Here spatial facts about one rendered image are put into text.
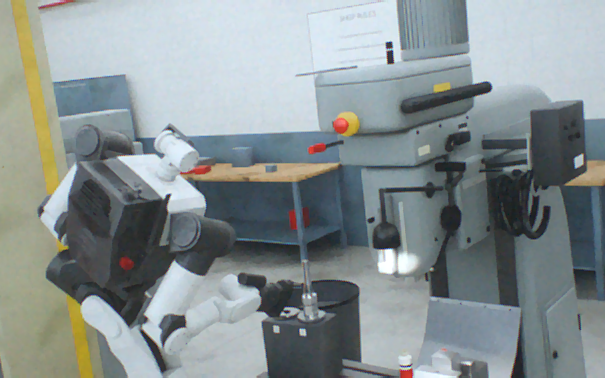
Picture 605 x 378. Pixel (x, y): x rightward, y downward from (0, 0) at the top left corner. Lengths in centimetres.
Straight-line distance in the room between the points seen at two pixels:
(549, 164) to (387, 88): 53
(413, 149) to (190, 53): 689
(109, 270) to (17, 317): 137
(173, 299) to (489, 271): 105
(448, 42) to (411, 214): 51
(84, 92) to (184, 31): 142
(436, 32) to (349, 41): 507
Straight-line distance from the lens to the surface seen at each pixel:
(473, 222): 217
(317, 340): 231
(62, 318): 337
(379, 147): 191
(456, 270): 248
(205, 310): 202
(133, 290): 208
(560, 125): 206
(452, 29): 215
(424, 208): 197
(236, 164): 790
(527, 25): 636
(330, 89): 186
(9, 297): 323
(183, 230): 180
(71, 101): 934
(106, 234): 187
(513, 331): 242
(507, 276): 240
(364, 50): 709
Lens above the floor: 193
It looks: 10 degrees down
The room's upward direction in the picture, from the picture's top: 7 degrees counter-clockwise
